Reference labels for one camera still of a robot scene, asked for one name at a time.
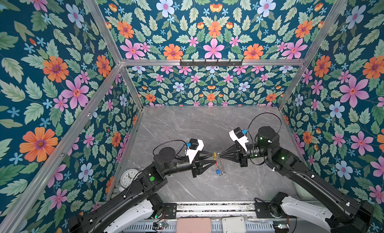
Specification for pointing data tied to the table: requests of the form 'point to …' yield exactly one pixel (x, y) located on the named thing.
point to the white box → (233, 224)
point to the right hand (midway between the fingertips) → (221, 155)
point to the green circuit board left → (162, 226)
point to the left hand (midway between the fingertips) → (215, 158)
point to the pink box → (194, 225)
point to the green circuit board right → (282, 226)
